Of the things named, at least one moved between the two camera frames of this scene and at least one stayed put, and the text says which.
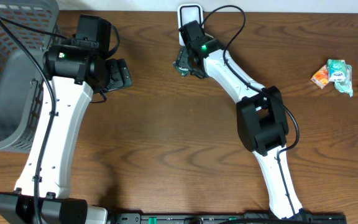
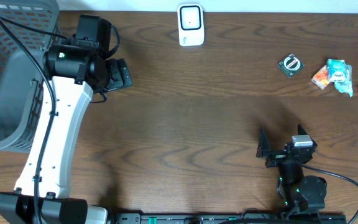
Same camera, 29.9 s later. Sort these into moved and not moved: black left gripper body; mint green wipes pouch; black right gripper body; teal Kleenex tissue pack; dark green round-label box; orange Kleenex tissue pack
Moved: dark green round-label box; black right gripper body
Not moved: orange Kleenex tissue pack; black left gripper body; mint green wipes pouch; teal Kleenex tissue pack
